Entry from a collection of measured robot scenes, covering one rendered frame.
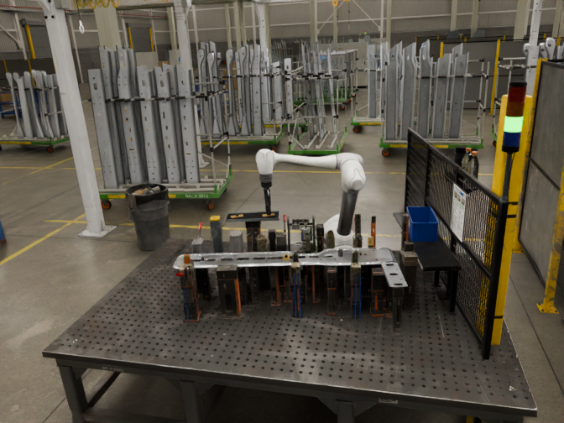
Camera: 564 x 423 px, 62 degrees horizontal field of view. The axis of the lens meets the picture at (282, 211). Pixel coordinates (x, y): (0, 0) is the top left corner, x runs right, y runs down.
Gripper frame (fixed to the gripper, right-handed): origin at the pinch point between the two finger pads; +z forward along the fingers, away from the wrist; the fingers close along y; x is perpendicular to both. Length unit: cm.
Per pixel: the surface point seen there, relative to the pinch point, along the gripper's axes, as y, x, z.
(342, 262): 54, 34, 20
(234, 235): 15.8, -26.0, 9.1
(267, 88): -900, 179, 7
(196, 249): 10, -51, 18
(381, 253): 51, 61, 20
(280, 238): 20.2, 3.5, 14.1
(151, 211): -233, -95, 70
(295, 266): 59, 4, 16
